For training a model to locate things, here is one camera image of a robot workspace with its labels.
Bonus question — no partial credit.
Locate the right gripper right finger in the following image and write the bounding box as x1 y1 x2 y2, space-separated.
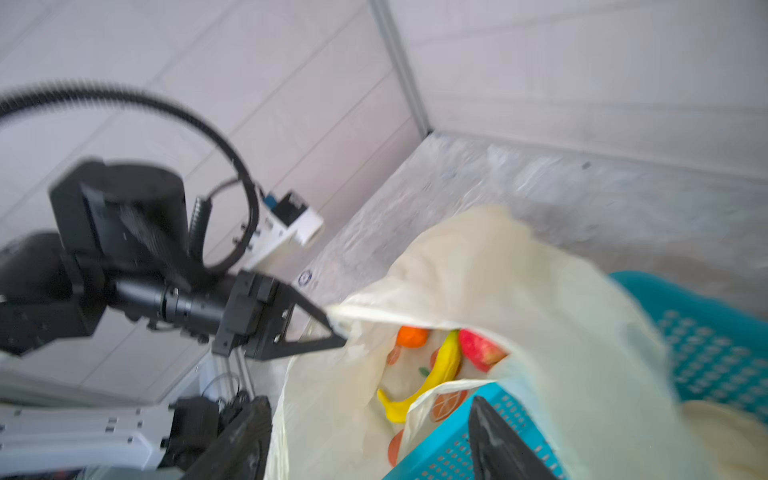
468 396 556 480

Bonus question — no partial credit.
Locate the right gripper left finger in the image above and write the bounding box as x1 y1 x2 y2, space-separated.
182 394 272 480

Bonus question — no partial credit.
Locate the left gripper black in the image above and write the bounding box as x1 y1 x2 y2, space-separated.
212 271 347 360

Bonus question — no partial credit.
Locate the yellow banana toy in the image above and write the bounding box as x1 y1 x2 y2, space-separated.
377 330 462 424

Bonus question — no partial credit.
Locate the red apple toy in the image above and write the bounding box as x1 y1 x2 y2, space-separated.
459 329 509 373

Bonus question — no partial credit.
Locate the orange fruit toy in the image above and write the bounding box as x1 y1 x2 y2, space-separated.
396 326 430 349

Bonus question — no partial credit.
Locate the cream plastic shopping bag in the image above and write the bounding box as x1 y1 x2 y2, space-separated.
266 206 767 479

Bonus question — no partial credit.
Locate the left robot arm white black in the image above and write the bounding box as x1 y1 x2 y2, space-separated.
1 160 345 476

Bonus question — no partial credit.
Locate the teal plastic basket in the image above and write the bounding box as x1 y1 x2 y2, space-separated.
382 269 768 480

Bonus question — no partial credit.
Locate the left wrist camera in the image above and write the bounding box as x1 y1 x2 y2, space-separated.
240 190 325 271

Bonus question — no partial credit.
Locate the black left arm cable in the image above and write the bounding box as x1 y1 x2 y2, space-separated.
0 80 262 277

